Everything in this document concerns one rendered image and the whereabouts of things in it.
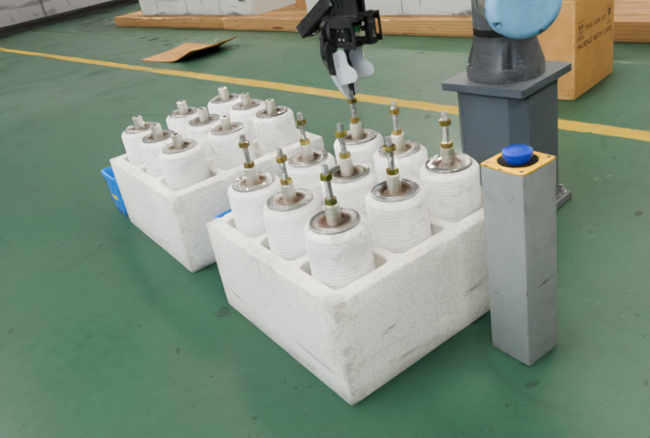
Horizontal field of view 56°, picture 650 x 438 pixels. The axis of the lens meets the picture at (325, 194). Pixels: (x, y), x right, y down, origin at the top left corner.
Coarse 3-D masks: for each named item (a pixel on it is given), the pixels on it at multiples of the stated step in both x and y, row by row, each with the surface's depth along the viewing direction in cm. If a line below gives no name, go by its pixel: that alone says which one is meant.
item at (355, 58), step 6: (360, 48) 111; (348, 54) 112; (354, 54) 112; (360, 54) 111; (348, 60) 112; (354, 60) 113; (360, 60) 112; (366, 60) 111; (354, 66) 113; (360, 66) 112; (366, 66) 112; (372, 66) 110; (360, 72) 113; (366, 72) 112; (372, 72) 111; (360, 78) 115; (348, 84) 115; (354, 84) 114; (354, 90) 114
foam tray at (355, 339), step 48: (240, 240) 104; (432, 240) 93; (480, 240) 98; (240, 288) 110; (288, 288) 92; (384, 288) 87; (432, 288) 94; (480, 288) 101; (288, 336) 100; (336, 336) 85; (384, 336) 90; (432, 336) 97; (336, 384) 91
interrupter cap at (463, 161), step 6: (438, 156) 103; (456, 156) 102; (462, 156) 101; (468, 156) 101; (426, 162) 101; (432, 162) 101; (438, 162) 101; (456, 162) 100; (462, 162) 99; (468, 162) 99; (426, 168) 100; (432, 168) 99; (438, 168) 98; (444, 168) 98; (450, 168) 98; (456, 168) 97; (462, 168) 97
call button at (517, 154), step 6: (516, 144) 83; (522, 144) 83; (504, 150) 82; (510, 150) 81; (516, 150) 81; (522, 150) 81; (528, 150) 81; (504, 156) 81; (510, 156) 80; (516, 156) 80; (522, 156) 80; (528, 156) 80; (510, 162) 81; (516, 162) 81; (522, 162) 81
